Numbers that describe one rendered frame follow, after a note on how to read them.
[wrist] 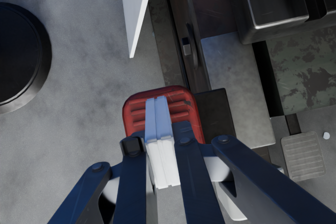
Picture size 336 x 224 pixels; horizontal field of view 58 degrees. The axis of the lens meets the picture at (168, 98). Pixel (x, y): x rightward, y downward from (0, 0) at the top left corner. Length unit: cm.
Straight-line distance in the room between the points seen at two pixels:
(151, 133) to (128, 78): 86
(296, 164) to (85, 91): 68
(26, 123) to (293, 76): 91
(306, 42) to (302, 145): 54
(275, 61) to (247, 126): 8
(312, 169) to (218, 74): 60
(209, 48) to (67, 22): 81
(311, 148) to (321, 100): 53
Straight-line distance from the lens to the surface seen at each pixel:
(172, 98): 24
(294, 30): 37
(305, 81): 39
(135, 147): 15
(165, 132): 16
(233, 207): 39
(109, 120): 102
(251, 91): 37
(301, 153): 90
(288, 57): 38
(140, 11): 67
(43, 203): 111
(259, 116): 37
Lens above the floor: 100
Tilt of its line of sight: 84 degrees down
